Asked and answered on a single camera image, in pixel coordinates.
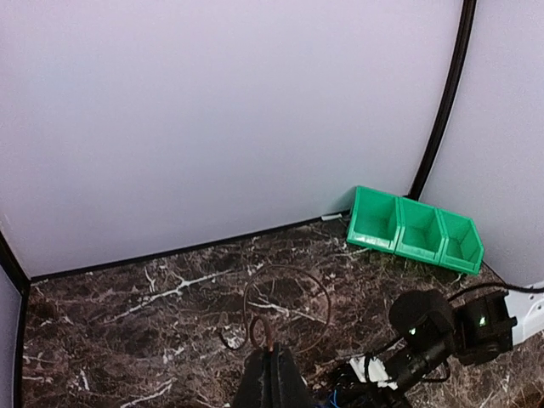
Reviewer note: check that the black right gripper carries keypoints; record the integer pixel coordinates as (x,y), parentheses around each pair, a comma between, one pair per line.
(406,367)

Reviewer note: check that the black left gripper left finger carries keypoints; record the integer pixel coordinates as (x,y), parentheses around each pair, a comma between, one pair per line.
(254,388)

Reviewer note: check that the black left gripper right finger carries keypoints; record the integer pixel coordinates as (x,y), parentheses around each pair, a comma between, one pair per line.
(287,388)

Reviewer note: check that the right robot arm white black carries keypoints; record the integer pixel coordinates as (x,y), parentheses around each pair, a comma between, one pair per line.
(474,326)

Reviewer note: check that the green plastic bin right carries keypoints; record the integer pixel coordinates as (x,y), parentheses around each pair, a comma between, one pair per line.
(463,249)

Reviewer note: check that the green plastic bin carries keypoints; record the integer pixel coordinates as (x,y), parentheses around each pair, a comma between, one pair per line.
(374,220)
(421,235)
(463,249)

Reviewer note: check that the green plastic bin middle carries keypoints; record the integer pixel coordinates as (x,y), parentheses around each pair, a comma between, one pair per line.
(421,235)

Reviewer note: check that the green plastic bin left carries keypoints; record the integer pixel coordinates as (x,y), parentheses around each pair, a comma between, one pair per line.
(374,220)

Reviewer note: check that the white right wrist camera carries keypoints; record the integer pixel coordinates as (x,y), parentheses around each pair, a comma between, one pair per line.
(372,371)

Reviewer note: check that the black frame post left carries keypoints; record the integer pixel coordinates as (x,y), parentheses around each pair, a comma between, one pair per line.
(15,290)

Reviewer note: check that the black frame post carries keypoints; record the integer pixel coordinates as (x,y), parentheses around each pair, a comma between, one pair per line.
(446,103)
(15,290)

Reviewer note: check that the black frame post right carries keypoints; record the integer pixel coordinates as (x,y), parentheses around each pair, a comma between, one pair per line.
(446,103)

